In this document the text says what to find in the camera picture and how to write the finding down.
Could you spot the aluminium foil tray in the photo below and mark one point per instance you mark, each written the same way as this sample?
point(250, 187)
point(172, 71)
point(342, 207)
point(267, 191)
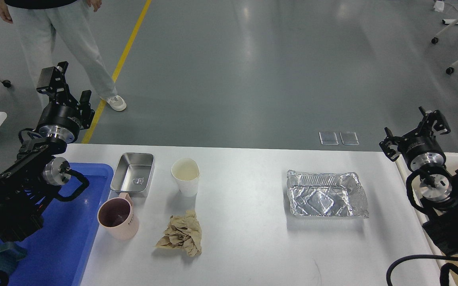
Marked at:
point(326, 195)

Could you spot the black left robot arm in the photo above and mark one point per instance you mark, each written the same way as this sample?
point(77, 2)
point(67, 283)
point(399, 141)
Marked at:
point(39, 175)

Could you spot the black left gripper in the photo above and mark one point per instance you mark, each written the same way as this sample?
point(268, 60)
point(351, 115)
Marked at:
point(64, 116)

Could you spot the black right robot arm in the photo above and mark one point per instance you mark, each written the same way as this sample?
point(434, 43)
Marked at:
point(430, 188)

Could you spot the crumpled brown paper napkin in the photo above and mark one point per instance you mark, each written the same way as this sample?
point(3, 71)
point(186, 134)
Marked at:
point(183, 232)

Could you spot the stainless steel rectangular container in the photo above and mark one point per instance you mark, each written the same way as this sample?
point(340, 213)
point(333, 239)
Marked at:
point(133, 174)

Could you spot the blue plastic tray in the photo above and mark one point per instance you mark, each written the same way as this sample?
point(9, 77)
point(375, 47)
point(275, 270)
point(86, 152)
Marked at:
point(57, 254)

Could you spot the pink HOME mug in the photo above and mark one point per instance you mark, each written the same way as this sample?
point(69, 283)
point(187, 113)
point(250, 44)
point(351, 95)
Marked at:
point(118, 218)

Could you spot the person in grey trousers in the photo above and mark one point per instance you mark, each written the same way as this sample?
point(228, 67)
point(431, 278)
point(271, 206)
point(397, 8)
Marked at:
point(39, 22)

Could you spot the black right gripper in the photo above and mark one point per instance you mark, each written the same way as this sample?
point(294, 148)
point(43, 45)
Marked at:
point(418, 147)

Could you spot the white paper cup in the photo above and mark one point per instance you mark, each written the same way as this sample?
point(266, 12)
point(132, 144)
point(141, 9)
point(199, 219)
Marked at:
point(186, 173)

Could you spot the clear floor plate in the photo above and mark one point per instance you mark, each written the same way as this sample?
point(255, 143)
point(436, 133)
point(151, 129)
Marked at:
point(349, 138)
point(328, 138)

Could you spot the right clear floor plate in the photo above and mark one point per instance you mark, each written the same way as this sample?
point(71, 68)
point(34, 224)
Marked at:
point(349, 138)

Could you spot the dark blue HOME mug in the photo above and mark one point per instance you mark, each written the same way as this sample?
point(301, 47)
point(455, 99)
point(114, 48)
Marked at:
point(10, 256)

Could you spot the left clear floor plate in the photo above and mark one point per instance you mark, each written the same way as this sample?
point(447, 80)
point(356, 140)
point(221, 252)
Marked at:
point(328, 138)

